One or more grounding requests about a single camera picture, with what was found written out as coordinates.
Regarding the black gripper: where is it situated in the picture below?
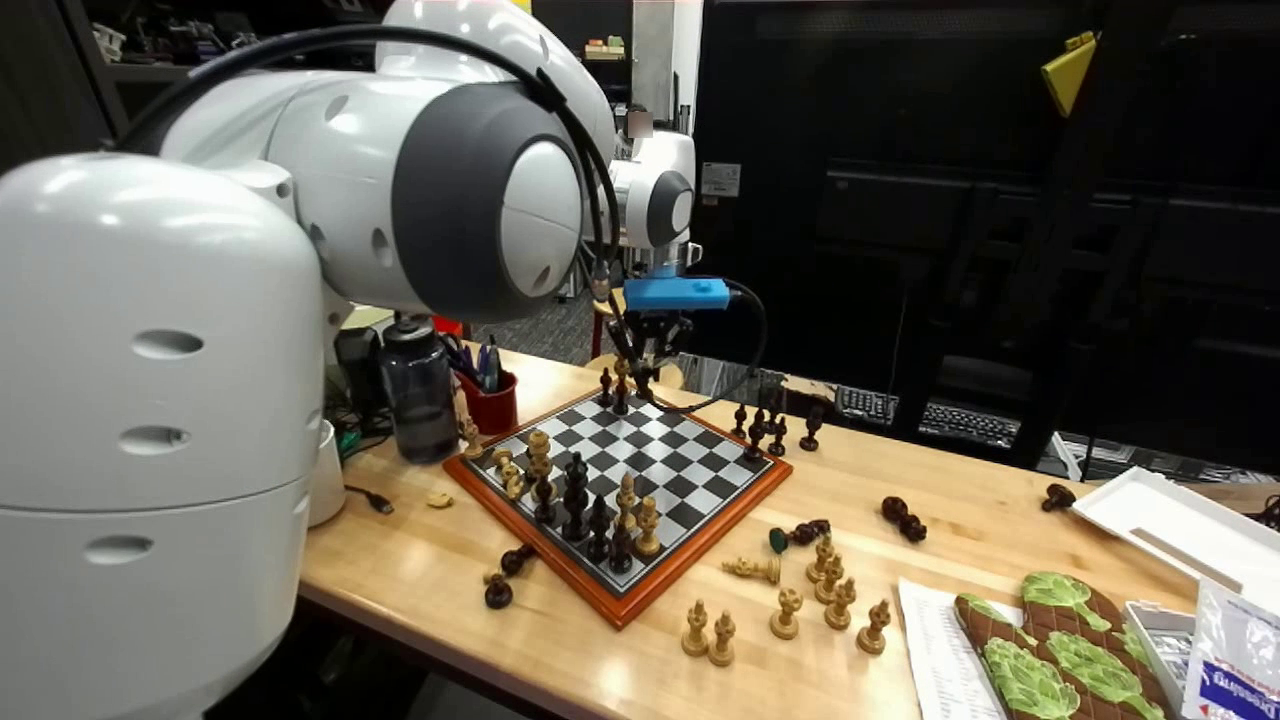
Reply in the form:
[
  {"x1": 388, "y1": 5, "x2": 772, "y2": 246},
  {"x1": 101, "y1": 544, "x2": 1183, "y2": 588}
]
[{"x1": 610, "y1": 307, "x2": 689, "y2": 406}]

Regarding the tall dark chess king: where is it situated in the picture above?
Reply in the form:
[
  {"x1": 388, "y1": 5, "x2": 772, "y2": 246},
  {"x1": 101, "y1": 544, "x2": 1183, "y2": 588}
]
[{"x1": 561, "y1": 447, "x2": 591, "y2": 544}]

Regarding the black piece green felt base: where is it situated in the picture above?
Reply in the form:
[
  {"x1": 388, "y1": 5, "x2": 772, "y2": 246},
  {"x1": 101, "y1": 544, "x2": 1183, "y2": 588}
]
[{"x1": 763, "y1": 517, "x2": 833, "y2": 558}]

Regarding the white partition board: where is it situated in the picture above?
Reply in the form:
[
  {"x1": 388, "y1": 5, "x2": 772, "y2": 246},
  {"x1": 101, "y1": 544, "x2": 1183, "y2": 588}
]
[{"x1": 627, "y1": 0, "x2": 707, "y2": 137}]

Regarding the red pen cup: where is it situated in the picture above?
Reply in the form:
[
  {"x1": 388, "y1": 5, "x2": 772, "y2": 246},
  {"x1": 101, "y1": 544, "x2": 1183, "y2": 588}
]
[{"x1": 456, "y1": 368, "x2": 525, "y2": 440}]

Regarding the black pen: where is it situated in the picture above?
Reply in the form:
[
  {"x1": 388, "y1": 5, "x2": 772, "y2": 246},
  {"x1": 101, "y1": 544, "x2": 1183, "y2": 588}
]
[{"x1": 445, "y1": 332, "x2": 475, "y2": 391}]

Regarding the black cup with tools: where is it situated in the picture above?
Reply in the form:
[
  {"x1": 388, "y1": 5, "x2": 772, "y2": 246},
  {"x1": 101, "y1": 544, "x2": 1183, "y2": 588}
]
[{"x1": 381, "y1": 312, "x2": 463, "y2": 468}]

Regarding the person dark hair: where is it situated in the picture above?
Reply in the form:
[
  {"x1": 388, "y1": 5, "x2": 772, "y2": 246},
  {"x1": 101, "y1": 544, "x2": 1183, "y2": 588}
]
[{"x1": 610, "y1": 98, "x2": 657, "y2": 158}]

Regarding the black cylindrical appliance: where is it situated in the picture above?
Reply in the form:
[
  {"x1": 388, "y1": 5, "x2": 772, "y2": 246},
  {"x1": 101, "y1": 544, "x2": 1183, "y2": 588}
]
[{"x1": 332, "y1": 320, "x2": 390, "y2": 433}]

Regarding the large black display panel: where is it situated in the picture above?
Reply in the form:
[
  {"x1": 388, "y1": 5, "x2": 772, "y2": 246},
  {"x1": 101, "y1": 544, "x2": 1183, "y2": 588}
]
[{"x1": 690, "y1": 0, "x2": 1280, "y2": 471}]

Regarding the white cup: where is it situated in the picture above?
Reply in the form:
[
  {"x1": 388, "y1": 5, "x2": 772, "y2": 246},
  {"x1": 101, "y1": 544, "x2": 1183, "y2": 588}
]
[{"x1": 308, "y1": 417, "x2": 353, "y2": 532}]

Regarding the white paper sheet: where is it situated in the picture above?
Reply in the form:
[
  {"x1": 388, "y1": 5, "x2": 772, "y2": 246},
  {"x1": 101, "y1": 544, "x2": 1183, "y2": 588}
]
[{"x1": 893, "y1": 575, "x2": 1022, "y2": 720}]

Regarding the yellow triangular tag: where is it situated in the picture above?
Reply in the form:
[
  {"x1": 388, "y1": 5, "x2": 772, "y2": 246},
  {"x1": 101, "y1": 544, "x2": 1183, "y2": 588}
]
[{"x1": 1038, "y1": 29, "x2": 1105, "y2": 121}]

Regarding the clear plastic container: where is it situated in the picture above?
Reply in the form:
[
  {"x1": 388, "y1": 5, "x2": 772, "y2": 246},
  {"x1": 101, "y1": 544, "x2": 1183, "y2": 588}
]
[{"x1": 1125, "y1": 596, "x2": 1205, "y2": 686}]

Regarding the plastic bag blue label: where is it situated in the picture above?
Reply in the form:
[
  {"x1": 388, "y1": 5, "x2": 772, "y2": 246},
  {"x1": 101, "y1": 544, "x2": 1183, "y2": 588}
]
[{"x1": 1175, "y1": 575, "x2": 1280, "y2": 720}]

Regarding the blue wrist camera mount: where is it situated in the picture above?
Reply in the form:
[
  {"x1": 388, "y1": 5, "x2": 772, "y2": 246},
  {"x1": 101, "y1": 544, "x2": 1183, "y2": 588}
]
[{"x1": 621, "y1": 273, "x2": 737, "y2": 320}]

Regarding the checkered chessboard red-brown frame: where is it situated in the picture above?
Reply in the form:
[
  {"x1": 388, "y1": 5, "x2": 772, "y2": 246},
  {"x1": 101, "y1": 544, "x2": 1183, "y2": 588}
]
[{"x1": 441, "y1": 388, "x2": 794, "y2": 631}]

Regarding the thin black camera cable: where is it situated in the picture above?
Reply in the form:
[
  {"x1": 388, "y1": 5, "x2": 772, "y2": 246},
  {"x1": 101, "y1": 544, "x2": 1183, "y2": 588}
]
[{"x1": 661, "y1": 275, "x2": 777, "y2": 417}]

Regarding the black plug cable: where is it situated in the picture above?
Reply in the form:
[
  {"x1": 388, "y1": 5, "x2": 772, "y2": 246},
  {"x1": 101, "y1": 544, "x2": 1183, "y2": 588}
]
[{"x1": 340, "y1": 481, "x2": 401, "y2": 520}]

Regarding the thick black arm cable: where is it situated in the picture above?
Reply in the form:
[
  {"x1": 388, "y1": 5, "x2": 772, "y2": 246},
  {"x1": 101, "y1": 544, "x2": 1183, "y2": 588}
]
[{"x1": 115, "y1": 21, "x2": 623, "y2": 273}]

